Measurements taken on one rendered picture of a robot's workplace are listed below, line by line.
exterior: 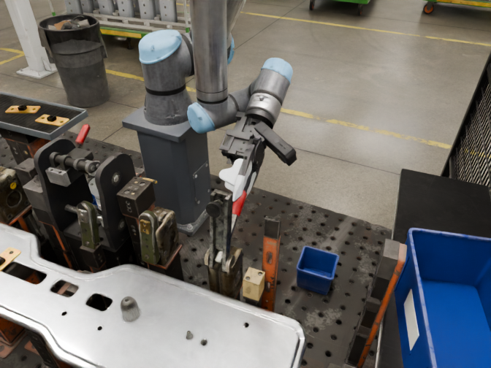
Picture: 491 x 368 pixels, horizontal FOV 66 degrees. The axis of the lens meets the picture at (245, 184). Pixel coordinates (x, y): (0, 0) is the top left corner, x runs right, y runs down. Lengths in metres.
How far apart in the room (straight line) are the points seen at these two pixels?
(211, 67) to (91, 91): 3.00
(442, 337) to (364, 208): 1.84
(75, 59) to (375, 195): 2.67
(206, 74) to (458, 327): 0.70
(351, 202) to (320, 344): 1.60
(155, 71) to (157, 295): 0.58
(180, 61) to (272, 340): 0.74
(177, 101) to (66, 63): 2.65
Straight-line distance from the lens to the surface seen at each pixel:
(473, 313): 0.85
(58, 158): 0.92
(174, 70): 1.09
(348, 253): 1.31
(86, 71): 3.72
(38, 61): 4.81
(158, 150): 1.17
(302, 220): 1.38
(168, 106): 1.12
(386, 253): 0.64
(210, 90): 0.88
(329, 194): 2.61
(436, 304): 0.83
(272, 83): 0.89
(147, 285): 0.84
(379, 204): 2.63
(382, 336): 0.76
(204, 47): 0.84
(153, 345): 0.76
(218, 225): 0.72
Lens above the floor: 1.65
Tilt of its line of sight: 39 degrees down
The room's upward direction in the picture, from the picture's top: straight up
